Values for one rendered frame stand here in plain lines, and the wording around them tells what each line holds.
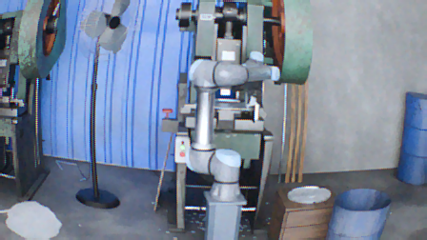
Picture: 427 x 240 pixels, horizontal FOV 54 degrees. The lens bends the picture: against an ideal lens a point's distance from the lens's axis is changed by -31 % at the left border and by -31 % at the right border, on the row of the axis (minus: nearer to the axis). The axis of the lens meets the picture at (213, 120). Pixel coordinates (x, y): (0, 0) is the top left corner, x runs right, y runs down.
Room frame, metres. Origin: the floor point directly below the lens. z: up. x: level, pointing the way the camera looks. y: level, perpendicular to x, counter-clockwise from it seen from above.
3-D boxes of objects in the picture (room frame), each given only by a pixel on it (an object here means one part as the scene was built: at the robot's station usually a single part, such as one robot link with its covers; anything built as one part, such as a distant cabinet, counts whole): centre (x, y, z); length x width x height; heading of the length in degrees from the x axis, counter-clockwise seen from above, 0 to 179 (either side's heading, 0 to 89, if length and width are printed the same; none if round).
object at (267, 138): (3.71, -0.31, 0.45); 0.92 x 0.12 x 0.90; 4
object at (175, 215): (3.67, 0.22, 0.45); 0.92 x 0.12 x 0.90; 4
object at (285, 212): (3.03, -0.59, 0.18); 0.40 x 0.38 x 0.35; 4
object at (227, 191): (2.74, -0.08, 0.50); 0.15 x 0.15 x 0.10
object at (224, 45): (3.51, -0.06, 1.04); 0.17 x 0.15 x 0.30; 4
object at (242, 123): (3.55, -0.06, 0.67); 0.45 x 0.30 x 0.06; 94
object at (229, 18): (3.55, -0.06, 1.27); 0.21 x 0.12 x 0.34; 4
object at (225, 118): (3.38, -0.07, 0.72); 0.25 x 0.14 x 0.14; 4
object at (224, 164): (2.75, -0.07, 0.62); 0.13 x 0.12 x 0.14; 59
